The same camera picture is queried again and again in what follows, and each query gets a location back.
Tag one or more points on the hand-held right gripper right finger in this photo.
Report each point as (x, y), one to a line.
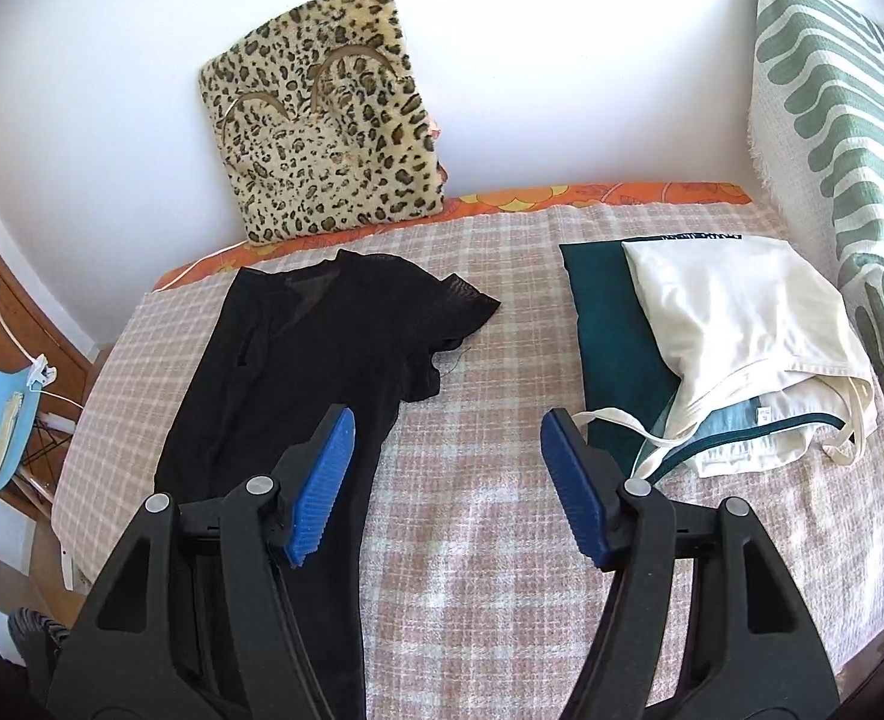
(573, 480)

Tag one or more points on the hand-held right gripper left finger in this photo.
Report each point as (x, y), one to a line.
(326, 476)

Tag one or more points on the black mesh top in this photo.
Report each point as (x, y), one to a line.
(299, 345)

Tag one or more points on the pink checked blanket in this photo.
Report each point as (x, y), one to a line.
(472, 390)

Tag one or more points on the dark green folded garment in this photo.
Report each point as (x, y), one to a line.
(607, 330)

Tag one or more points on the white garment with teal trim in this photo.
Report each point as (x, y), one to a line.
(742, 446)

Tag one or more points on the cream white folded garments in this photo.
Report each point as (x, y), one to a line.
(734, 315)

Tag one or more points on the white power strip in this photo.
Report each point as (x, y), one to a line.
(58, 421)

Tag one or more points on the orange patterned bed sheet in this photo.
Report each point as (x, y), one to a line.
(532, 199)

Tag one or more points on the leopard print cushion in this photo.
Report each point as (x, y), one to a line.
(337, 150)

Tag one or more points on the person's striped grey trouser leg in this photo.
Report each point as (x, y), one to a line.
(37, 630)

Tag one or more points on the wooden door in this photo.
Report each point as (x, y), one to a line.
(30, 315)

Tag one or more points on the green striped white pillow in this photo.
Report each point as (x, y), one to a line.
(824, 90)

